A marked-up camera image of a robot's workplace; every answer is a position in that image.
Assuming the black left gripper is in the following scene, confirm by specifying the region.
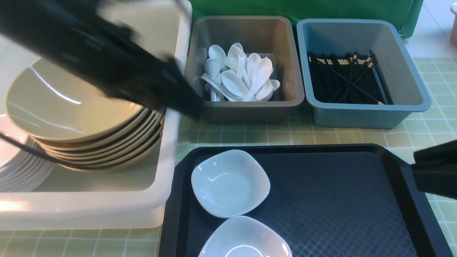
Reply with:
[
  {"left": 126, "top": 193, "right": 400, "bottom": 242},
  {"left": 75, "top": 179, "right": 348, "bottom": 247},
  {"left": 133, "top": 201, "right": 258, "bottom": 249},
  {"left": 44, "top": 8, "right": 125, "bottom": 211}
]
[{"left": 107, "top": 57, "right": 204, "bottom": 120}]

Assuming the green cloth backdrop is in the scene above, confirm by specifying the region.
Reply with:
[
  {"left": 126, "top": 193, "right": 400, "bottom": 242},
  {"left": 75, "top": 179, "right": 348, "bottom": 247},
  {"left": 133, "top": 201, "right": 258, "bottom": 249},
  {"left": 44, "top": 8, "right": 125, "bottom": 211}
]
[{"left": 191, "top": 0, "right": 423, "bottom": 39}]

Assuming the stack of white dishes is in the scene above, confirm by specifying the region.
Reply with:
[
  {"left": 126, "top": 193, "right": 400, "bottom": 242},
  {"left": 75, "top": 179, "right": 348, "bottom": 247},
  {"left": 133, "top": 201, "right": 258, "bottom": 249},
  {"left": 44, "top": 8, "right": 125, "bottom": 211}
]
[{"left": 0, "top": 114, "right": 56, "bottom": 193}]

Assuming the large white plastic tub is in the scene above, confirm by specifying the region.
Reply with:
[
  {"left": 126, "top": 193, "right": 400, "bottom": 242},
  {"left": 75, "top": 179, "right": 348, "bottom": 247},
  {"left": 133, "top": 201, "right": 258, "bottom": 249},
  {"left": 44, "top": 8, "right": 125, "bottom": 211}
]
[{"left": 1, "top": 0, "right": 192, "bottom": 231}]

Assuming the stack of tan bowls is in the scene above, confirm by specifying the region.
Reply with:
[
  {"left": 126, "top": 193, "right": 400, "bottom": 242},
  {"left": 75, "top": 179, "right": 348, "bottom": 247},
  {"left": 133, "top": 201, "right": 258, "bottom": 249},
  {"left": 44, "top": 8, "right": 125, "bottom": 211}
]
[{"left": 33, "top": 110, "right": 165, "bottom": 172}]

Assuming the white square dish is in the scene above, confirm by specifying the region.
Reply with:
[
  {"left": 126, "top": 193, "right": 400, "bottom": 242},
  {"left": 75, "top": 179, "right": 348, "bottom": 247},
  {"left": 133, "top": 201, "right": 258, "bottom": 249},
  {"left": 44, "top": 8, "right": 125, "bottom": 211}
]
[
  {"left": 191, "top": 150, "right": 271, "bottom": 218},
  {"left": 199, "top": 215, "right": 293, "bottom": 257}
]

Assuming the black serving tray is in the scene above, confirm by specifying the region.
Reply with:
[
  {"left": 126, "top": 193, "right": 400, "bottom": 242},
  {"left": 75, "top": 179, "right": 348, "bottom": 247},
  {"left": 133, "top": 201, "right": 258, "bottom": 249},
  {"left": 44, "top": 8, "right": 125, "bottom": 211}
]
[{"left": 159, "top": 144, "right": 454, "bottom": 257}]

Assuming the grey plastic spoon bin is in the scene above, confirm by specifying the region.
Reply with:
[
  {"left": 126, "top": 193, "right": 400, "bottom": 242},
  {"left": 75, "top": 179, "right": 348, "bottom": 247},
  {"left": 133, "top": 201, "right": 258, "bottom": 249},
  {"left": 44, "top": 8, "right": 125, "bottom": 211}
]
[{"left": 186, "top": 16, "right": 305, "bottom": 124}]

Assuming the pile of white spoons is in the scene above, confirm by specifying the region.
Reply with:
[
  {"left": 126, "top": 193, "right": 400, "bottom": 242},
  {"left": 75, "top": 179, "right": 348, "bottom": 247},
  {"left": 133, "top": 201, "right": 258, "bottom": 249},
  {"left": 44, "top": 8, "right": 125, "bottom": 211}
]
[{"left": 194, "top": 42, "right": 281, "bottom": 102}]

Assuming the blue plastic chopstick bin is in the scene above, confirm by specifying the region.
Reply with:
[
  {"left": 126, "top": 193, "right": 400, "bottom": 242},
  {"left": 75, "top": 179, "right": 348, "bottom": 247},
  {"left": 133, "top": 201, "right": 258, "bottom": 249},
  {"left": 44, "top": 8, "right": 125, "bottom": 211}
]
[{"left": 296, "top": 19, "right": 431, "bottom": 129}]

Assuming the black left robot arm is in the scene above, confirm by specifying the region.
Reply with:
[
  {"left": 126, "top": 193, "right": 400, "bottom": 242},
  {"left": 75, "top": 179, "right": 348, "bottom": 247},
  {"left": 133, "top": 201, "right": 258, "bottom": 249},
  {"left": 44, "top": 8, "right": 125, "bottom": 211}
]
[{"left": 1, "top": 0, "right": 205, "bottom": 121}]

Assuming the pile of black chopsticks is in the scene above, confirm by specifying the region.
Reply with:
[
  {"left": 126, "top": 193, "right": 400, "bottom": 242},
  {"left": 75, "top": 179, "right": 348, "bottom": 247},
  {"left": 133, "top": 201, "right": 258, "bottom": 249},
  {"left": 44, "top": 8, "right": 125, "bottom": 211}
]
[{"left": 307, "top": 49, "right": 393, "bottom": 105}]

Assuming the green checkered tablecloth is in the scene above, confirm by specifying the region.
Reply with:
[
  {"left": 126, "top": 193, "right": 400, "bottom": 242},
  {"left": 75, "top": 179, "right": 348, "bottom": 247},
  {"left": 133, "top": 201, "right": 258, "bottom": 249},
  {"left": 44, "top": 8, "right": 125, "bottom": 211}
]
[{"left": 1, "top": 57, "right": 457, "bottom": 257}]

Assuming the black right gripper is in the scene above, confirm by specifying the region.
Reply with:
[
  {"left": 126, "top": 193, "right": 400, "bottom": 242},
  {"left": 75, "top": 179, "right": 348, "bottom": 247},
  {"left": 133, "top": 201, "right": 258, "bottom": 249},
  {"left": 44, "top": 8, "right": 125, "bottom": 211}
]
[{"left": 411, "top": 140, "right": 457, "bottom": 200}]

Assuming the tan noodle bowl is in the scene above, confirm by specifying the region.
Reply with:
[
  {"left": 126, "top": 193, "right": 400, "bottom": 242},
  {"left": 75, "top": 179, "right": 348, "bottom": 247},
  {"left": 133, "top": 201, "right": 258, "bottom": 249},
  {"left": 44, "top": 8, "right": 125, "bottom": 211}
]
[{"left": 5, "top": 59, "right": 144, "bottom": 142}]

